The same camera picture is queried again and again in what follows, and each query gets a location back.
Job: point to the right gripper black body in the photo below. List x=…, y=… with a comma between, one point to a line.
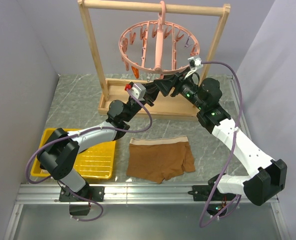
x=184, y=87

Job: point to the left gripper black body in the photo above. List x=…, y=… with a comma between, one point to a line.
x=148, y=97

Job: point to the pink round clip hanger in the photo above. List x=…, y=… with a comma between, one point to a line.
x=159, y=30

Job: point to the brown underwear beige waistband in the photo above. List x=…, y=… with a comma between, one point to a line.
x=161, y=159

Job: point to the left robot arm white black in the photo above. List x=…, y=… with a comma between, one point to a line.
x=59, y=153

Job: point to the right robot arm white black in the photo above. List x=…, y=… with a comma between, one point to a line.
x=266, y=176

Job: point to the yellow plastic tray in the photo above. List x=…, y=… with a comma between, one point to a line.
x=95, y=162

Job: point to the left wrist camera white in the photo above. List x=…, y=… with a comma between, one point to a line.
x=137, y=90

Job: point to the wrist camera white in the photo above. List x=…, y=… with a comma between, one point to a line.
x=195, y=63
x=137, y=90

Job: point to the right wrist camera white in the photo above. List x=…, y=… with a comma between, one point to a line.
x=195, y=63

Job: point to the aluminium rail frame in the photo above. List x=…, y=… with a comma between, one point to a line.
x=142, y=210

